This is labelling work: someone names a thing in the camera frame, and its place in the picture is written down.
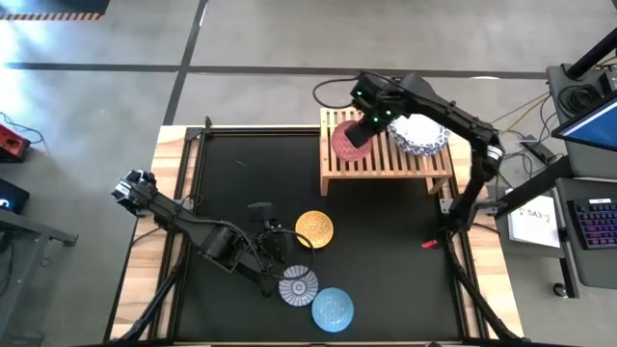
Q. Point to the black power strip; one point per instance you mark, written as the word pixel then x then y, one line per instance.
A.
pixel 532 150

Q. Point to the wooden slatted shelf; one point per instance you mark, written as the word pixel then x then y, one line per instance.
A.
pixel 385 161

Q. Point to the red white zigzag-pattern bowl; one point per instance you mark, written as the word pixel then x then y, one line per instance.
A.
pixel 344 150

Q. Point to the grey metal desk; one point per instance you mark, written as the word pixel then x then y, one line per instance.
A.
pixel 29 229

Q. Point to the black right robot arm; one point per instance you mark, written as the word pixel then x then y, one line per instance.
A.
pixel 453 113

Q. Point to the black electronic box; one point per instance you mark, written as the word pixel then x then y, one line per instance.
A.
pixel 12 197

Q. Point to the blue diamond-pattern bowl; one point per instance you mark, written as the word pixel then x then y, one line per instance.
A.
pixel 332 311

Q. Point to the orange white quatrefoil-pattern bowl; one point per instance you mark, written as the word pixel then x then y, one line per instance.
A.
pixel 315 226

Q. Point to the blue white leaf-pattern plate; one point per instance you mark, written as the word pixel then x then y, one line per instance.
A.
pixel 419 132
pixel 404 146
pixel 418 153

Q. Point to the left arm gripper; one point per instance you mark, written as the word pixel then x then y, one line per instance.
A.
pixel 276 245

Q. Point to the black table mat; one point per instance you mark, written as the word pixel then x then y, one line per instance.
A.
pixel 385 270

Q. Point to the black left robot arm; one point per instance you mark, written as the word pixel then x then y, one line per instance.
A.
pixel 178 219

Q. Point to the blue lit monitor screen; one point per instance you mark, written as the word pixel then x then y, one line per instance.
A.
pixel 593 125

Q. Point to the small red tool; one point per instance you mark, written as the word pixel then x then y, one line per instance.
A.
pixel 430 244

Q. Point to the hazard-striped black mat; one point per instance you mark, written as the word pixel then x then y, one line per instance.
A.
pixel 53 6

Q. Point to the black pole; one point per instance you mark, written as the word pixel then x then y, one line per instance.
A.
pixel 593 53

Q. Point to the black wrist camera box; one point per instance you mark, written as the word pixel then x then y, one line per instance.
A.
pixel 261 212

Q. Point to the backlit computer keyboard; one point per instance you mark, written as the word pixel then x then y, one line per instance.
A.
pixel 595 224

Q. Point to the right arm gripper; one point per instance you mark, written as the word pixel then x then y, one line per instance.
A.
pixel 378 98

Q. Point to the grey workstation cart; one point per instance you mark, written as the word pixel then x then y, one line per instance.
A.
pixel 602 270

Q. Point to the red case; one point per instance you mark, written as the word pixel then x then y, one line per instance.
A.
pixel 12 144

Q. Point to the white paper sign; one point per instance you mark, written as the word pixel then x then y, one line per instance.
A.
pixel 532 221

